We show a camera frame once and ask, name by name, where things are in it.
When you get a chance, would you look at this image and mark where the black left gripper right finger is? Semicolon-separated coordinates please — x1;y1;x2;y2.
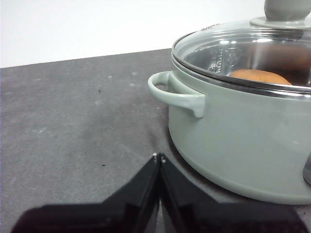
158;152;311;233

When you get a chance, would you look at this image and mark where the brown potato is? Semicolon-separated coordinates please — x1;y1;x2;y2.
228;69;293;86

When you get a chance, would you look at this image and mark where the glass lid with green knob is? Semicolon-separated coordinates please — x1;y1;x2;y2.
171;0;311;100

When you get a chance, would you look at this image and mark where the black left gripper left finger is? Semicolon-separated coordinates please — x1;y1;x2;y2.
11;153;160;233

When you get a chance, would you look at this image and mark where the pale green electric cooking pot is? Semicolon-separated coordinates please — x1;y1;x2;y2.
147;65;311;206

